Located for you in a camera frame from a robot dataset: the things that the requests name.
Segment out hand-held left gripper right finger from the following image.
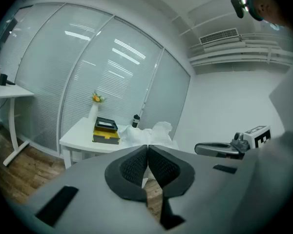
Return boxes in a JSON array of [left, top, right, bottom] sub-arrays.
[[147, 144, 195, 230]]

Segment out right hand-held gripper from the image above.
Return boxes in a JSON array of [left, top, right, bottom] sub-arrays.
[[194, 124, 272, 159]]

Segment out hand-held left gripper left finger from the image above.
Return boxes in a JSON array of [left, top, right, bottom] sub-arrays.
[[104, 145, 149, 203]]

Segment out black box with white label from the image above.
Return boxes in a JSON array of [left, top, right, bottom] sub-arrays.
[[92, 117, 121, 145]]

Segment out white table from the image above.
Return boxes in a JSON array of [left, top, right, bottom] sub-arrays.
[[59, 117, 180, 170]]

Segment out white vase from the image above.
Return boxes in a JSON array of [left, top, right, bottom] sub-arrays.
[[87, 102, 99, 122]]

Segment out yellow and white flower bouquet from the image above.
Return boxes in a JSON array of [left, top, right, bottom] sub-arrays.
[[91, 90, 107, 105]]

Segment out white ceiling pipes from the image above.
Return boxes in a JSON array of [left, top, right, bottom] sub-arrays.
[[188, 33, 293, 67]]

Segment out white air vent grille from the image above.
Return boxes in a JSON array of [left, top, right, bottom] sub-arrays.
[[199, 27, 240, 46]]

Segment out white side desk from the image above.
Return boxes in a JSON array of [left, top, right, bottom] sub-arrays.
[[0, 74, 36, 167]]

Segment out person's head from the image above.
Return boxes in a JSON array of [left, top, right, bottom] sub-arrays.
[[244, 0, 293, 32]]

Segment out black desktop device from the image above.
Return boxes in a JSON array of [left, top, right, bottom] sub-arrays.
[[0, 73, 16, 87]]

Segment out black head-worn camera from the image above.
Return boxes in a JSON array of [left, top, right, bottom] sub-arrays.
[[230, 0, 248, 20]]

